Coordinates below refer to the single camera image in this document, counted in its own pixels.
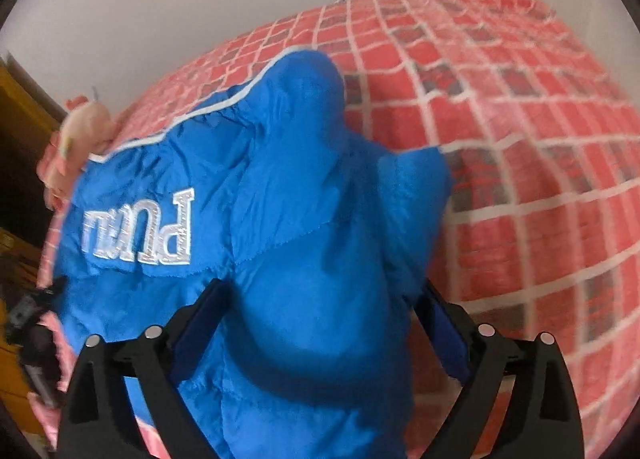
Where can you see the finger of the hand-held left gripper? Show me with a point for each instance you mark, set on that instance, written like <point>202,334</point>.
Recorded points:
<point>52,289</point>

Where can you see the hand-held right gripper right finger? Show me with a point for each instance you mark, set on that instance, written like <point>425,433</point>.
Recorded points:
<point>445,334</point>

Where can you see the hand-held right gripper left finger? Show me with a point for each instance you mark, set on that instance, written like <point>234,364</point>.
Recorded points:
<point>200,324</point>

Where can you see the blue quilted jacket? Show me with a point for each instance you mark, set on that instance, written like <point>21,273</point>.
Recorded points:
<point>240,219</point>

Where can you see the pink plush toy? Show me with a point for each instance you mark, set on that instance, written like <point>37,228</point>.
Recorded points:
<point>75,139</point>

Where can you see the bed with red plaid blanket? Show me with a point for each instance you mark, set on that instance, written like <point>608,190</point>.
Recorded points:
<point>525,164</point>

